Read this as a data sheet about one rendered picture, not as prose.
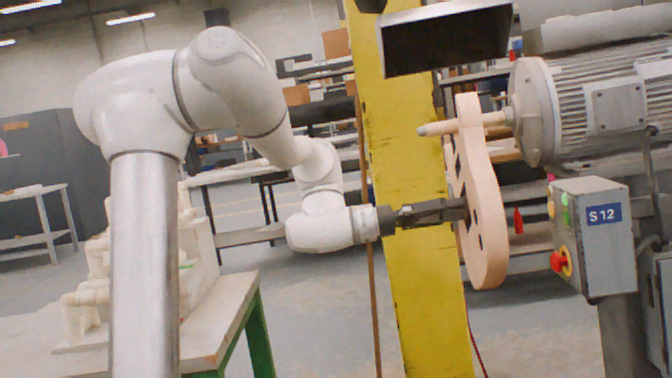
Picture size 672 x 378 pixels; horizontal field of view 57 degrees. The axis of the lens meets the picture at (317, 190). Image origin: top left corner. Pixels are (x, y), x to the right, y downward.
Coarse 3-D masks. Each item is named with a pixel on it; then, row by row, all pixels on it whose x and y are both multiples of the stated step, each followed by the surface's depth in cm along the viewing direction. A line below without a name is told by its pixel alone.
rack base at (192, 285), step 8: (184, 264) 154; (200, 264) 158; (184, 272) 146; (192, 272) 150; (200, 272) 156; (184, 280) 144; (192, 280) 149; (200, 280) 155; (184, 288) 144; (192, 288) 148; (200, 288) 154; (184, 296) 144; (192, 296) 147; (200, 296) 153; (96, 304) 146; (104, 304) 146; (184, 304) 144; (192, 304) 146; (80, 312) 146; (104, 312) 146; (104, 320) 146
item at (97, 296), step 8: (104, 288) 132; (64, 296) 132; (72, 296) 132; (80, 296) 131; (88, 296) 131; (96, 296) 131; (104, 296) 131; (72, 304) 132; (80, 304) 132; (88, 304) 132
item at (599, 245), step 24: (576, 192) 112; (600, 192) 110; (624, 192) 110; (576, 216) 111; (600, 216) 111; (624, 216) 111; (576, 240) 112; (600, 240) 111; (624, 240) 111; (648, 240) 128; (576, 264) 114; (600, 264) 112; (624, 264) 112; (576, 288) 117; (600, 288) 113; (624, 288) 112
